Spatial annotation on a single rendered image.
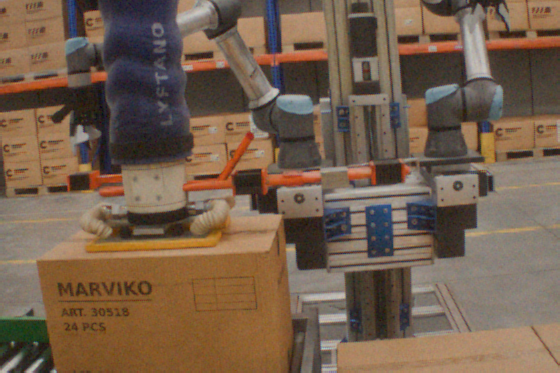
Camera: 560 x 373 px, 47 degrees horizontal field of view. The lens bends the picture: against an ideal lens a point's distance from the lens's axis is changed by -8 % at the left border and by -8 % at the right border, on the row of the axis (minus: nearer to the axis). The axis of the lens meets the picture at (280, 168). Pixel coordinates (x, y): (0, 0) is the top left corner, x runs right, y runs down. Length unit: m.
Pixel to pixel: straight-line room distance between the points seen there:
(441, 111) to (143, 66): 1.02
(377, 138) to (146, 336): 1.10
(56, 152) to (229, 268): 8.12
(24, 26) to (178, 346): 8.30
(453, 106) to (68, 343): 1.39
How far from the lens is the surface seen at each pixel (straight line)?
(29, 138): 9.80
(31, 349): 2.32
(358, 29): 2.32
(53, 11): 9.58
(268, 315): 1.64
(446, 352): 1.96
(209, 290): 1.64
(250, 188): 1.72
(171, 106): 1.72
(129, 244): 1.71
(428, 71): 10.28
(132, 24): 1.70
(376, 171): 1.72
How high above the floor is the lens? 1.35
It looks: 8 degrees down
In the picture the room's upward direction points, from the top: 5 degrees counter-clockwise
